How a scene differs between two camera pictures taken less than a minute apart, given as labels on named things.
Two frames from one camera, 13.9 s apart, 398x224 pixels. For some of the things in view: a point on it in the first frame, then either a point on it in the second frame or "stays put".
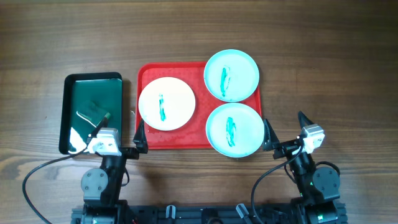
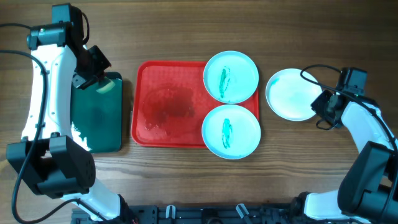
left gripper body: (130, 153) -> (90, 68)
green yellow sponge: (93, 111) -> (107, 88)
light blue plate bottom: (235, 130) stays put
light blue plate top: (231, 75) stays put
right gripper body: (283, 148) -> (324, 108)
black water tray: (78, 88) stays put
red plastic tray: (193, 135) stays put
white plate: (166, 103) -> (290, 96)
